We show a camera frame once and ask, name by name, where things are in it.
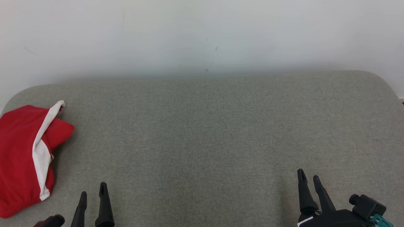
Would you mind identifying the red shorts with white stripe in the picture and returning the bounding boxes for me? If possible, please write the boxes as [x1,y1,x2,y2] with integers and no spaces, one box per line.
[0,100,75,219]

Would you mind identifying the grey fabric sofa cushion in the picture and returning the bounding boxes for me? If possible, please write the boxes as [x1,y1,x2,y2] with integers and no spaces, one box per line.
[0,70,404,227]

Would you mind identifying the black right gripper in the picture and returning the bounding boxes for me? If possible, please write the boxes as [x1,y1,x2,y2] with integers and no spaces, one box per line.
[297,169,376,227]

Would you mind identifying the teal right camera connector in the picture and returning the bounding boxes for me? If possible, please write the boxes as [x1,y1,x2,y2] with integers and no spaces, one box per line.
[371,214,394,227]

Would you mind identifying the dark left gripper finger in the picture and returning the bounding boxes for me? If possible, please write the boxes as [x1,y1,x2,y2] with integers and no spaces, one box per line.
[71,191,88,227]
[95,182,115,227]

